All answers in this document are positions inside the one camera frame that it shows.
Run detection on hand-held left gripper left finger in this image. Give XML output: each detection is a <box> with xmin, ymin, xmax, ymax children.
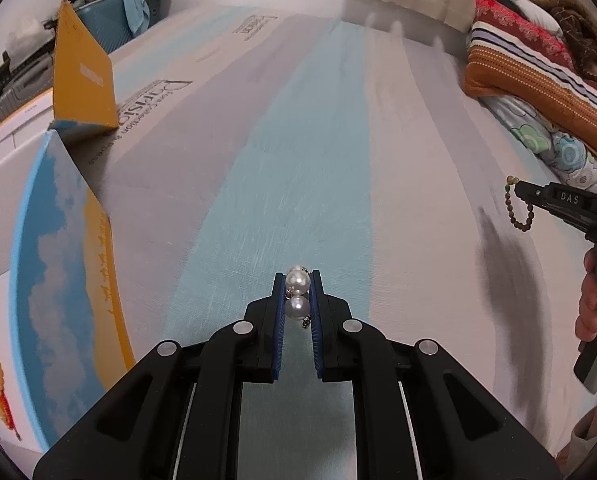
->
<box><xmin>33</xmin><ymin>272</ymin><xmax>286</xmax><ymax>480</ymax></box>

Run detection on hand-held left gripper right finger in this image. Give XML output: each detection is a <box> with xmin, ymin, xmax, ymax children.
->
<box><xmin>311</xmin><ymin>270</ymin><xmax>561</xmax><ymax>480</ymax></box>

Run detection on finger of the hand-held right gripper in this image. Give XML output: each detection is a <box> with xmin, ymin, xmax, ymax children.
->
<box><xmin>514</xmin><ymin>180</ymin><xmax>554</xmax><ymax>207</ymax></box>

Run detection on brown bead bracelet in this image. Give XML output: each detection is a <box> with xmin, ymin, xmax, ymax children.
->
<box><xmin>504</xmin><ymin>175</ymin><xmax>535</xmax><ymax>233</ymax></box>

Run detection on pearl jewelry piece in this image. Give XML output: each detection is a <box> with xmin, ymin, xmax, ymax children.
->
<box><xmin>284</xmin><ymin>265</ymin><xmax>313</xmax><ymax>331</ymax></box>

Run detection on blue and white cardboard box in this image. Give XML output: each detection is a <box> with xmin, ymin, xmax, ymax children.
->
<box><xmin>0</xmin><ymin>0</ymin><xmax>136</xmax><ymax>456</ymax></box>

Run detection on person's right hand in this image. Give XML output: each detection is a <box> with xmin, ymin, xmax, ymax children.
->
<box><xmin>575</xmin><ymin>250</ymin><xmax>597</xmax><ymax>343</ymax></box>

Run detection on floral patterned pillow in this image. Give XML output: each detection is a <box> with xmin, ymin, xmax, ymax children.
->
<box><xmin>481</xmin><ymin>95</ymin><xmax>597</xmax><ymax>196</ymax></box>

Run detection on striped red orange pillow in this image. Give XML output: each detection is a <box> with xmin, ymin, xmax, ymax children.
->
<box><xmin>463</xmin><ymin>0</ymin><xmax>597</xmax><ymax>161</ymax></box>

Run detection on brown patterned blanket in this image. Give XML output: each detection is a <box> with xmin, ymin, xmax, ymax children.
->
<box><xmin>533</xmin><ymin>0</ymin><xmax>597</xmax><ymax>111</ymax></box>

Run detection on striped bed mattress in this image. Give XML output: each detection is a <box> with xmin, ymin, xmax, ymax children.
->
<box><xmin>86</xmin><ymin>5</ymin><xmax>597</xmax><ymax>480</ymax></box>

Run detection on white grey pillow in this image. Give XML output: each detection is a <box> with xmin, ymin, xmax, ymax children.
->
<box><xmin>491</xmin><ymin>0</ymin><xmax>564</xmax><ymax>36</ymax></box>

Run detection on beige clothing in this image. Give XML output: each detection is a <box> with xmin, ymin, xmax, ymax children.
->
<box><xmin>555</xmin><ymin>400</ymin><xmax>597</xmax><ymax>478</ymax></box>

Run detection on light blue cloth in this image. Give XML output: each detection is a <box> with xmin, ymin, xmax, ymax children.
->
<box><xmin>121</xmin><ymin>0</ymin><xmax>152</xmax><ymax>36</ymax></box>

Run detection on teal suitcase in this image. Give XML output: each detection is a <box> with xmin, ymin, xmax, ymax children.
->
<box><xmin>73</xmin><ymin>0</ymin><xmax>149</xmax><ymax>56</ymax></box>

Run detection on black items on grey suitcase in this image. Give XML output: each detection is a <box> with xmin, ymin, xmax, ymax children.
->
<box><xmin>0</xmin><ymin>50</ymin><xmax>19</xmax><ymax>86</ymax></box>

